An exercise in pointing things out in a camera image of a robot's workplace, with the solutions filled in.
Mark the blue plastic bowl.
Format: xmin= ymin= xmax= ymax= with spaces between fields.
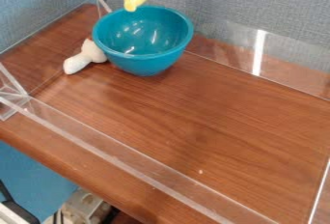
xmin=93 ymin=6 xmax=194 ymax=76

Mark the white plush toy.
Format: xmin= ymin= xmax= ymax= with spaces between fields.
xmin=63 ymin=39 xmax=107 ymax=74

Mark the white power strip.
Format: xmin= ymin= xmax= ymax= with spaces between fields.
xmin=53 ymin=188 xmax=113 ymax=224

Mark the black chair part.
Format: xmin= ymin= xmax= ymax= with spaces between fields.
xmin=0 ymin=180 xmax=41 ymax=224

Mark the clear acrylic barrier frame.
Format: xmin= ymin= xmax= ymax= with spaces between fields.
xmin=0 ymin=0 xmax=330 ymax=224

